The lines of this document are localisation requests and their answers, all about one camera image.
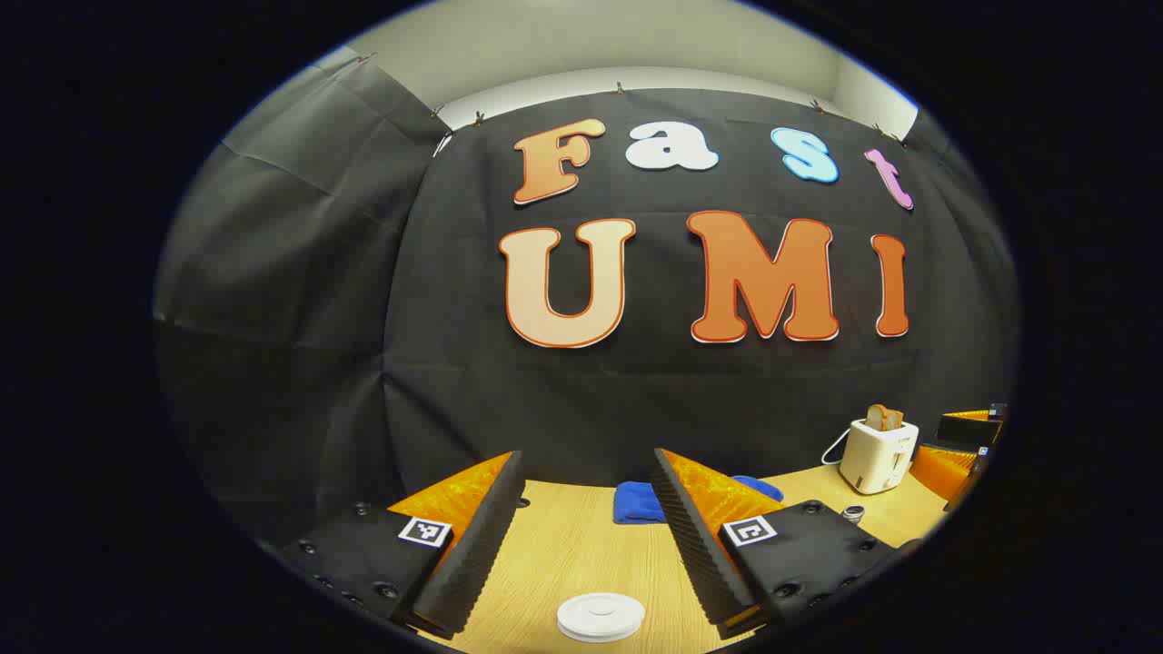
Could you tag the silver water bottle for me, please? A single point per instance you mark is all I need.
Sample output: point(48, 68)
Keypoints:
point(852, 514)

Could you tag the toast bread slice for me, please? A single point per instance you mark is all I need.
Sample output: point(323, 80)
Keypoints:
point(893, 421)
point(875, 417)

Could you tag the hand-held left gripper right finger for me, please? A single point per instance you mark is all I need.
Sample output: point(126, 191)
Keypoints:
point(695, 545)

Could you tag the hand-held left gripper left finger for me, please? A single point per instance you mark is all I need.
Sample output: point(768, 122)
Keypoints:
point(472, 554)

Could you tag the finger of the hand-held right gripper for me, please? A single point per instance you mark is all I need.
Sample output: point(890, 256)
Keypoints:
point(968, 430)
point(945, 472)

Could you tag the white saucer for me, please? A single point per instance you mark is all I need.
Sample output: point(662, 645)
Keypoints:
point(600, 636)

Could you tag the blue towel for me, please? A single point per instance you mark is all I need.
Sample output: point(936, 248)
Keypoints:
point(636, 502)

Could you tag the white toaster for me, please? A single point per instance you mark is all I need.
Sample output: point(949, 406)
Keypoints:
point(874, 459)

